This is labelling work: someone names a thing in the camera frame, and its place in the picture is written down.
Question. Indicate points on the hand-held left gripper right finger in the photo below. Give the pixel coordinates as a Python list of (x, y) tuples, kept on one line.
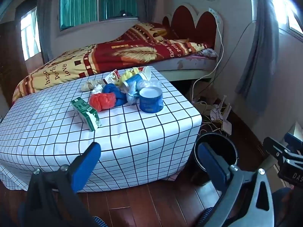
[(213, 167)]

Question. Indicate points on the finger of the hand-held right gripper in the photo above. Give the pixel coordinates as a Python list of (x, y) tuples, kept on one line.
[(275, 146), (293, 140)]

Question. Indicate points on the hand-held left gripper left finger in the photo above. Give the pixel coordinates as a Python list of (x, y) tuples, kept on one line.
[(86, 167)]

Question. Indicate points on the black trash bin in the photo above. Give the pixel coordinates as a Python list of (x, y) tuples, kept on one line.
[(222, 144)]

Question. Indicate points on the green carton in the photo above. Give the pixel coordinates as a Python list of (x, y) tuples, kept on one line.
[(86, 113)]

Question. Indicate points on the red plastic bag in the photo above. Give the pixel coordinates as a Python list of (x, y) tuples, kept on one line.
[(101, 101)]

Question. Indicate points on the beige bag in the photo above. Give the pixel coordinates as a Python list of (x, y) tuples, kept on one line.
[(91, 85)]

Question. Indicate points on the blue and white plastic bag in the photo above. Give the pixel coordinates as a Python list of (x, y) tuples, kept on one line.
[(132, 97)]

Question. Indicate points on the red and white carton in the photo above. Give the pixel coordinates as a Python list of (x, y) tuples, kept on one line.
[(111, 76)]

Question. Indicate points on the blue paper cup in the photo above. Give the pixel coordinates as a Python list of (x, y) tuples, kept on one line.
[(136, 79)]

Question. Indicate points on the yellow cloth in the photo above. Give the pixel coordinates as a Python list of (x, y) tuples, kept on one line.
[(126, 74)]

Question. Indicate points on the clear plastic bag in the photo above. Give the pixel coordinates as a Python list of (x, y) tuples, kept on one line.
[(149, 84)]

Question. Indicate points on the person's leg in jeans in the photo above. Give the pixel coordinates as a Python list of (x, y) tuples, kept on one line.
[(280, 201)]

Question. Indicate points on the white adapter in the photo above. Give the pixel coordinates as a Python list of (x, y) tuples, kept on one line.
[(227, 127)]

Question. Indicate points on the white checked tablecloth table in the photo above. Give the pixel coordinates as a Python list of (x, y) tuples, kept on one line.
[(59, 127)]

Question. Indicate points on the white router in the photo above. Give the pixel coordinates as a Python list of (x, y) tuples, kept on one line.
[(219, 112)]

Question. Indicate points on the cardboard box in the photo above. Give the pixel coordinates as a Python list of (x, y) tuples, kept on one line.
[(206, 106)]

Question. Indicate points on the long grey curtain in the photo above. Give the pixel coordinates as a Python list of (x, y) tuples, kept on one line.
[(260, 52)]

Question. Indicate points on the bed with red headboard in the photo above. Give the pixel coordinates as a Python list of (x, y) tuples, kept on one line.
[(189, 66)]

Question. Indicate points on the red and yellow printed blanket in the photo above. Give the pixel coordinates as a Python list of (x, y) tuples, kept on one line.
[(106, 56)]

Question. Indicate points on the grey patterned pillow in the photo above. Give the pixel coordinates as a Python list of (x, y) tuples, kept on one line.
[(209, 52)]

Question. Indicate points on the bright window beside grey curtain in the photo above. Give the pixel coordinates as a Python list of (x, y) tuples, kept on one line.
[(291, 11)]

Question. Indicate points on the brown wooden door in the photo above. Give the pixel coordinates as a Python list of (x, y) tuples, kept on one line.
[(9, 63)]

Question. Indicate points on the narrow bright window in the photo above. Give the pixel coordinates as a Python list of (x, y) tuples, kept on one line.
[(30, 35)]

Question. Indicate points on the window with green curtain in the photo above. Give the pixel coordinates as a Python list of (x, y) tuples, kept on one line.
[(80, 7)]

